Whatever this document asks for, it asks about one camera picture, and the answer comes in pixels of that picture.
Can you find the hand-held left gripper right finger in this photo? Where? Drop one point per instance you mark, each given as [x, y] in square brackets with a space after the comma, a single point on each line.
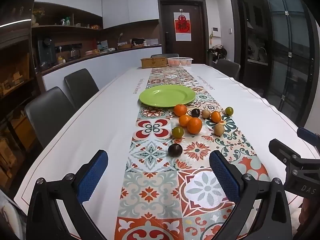
[225, 177]

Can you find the black bag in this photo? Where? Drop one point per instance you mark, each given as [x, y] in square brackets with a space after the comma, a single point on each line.
[138, 41]

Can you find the dark brown door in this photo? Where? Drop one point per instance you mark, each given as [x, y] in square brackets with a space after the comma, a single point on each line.
[197, 30]

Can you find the green plate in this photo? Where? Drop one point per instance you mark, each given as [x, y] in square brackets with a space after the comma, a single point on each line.
[167, 95]

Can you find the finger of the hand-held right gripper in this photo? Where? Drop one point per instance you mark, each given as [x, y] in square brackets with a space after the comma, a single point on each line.
[278, 147]
[308, 135]

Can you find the wicker basket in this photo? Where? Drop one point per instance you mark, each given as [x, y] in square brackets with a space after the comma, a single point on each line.
[124, 46]

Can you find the glass kettle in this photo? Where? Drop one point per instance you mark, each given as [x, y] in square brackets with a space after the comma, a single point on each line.
[74, 53]

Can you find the white wall cabinets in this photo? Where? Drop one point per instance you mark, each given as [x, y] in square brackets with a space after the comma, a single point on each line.
[130, 3]

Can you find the patterned table runner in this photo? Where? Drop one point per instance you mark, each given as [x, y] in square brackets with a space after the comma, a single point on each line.
[155, 180]

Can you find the green round fruit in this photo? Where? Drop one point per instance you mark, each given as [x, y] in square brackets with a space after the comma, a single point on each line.
[229, 110]
[177, 132]

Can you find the pile of dark clothes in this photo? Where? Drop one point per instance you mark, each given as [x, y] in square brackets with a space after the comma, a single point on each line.
[217, 52]

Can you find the wicker box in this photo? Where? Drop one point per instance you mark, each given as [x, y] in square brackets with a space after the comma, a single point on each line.
[153, 62]

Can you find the glass sliding door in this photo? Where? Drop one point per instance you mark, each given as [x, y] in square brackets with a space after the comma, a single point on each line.
[287, 55]

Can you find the large orange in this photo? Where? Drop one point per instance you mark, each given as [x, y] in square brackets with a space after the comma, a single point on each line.
[194, 125]

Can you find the red and white wall poster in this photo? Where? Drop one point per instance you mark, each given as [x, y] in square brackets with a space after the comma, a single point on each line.
[183, 26]

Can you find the large tan fruit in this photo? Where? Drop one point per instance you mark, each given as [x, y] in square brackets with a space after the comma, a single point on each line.
[219, 129]

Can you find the small orange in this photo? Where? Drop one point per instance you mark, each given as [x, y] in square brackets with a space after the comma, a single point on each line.
[184, 120]
[216, 116]
[180, 110]

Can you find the metal faucet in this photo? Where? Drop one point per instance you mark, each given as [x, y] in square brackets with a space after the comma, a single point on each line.
[263, 51]

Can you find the black water dispenser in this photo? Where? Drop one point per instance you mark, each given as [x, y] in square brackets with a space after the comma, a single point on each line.
[46, 52]

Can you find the white kitchen counter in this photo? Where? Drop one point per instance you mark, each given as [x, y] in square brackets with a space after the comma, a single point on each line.
[110, 61]

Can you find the dark purple plum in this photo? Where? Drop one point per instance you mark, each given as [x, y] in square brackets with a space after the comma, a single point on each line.
[195, 112]
[175, 150]

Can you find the grey chair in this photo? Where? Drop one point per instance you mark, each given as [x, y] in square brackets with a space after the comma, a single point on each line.
[228, 68]
[47, 115]
[165, 55]
[81, 85]

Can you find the small tan round fruit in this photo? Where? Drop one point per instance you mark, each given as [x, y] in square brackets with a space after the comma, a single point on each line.
[205, 113]

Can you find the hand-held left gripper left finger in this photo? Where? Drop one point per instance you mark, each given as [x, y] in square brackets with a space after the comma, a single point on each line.
[92, 177]

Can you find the white box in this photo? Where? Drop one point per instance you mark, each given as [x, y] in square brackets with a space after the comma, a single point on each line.
[151, 42]

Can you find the white plastic basket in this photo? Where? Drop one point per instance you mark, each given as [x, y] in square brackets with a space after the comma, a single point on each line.
[179, 62]

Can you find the white intercom panel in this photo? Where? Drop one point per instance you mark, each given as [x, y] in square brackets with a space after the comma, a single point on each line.
[215, 31]

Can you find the white desk lamp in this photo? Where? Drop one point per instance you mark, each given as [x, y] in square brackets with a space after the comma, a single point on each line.
[120, 37]

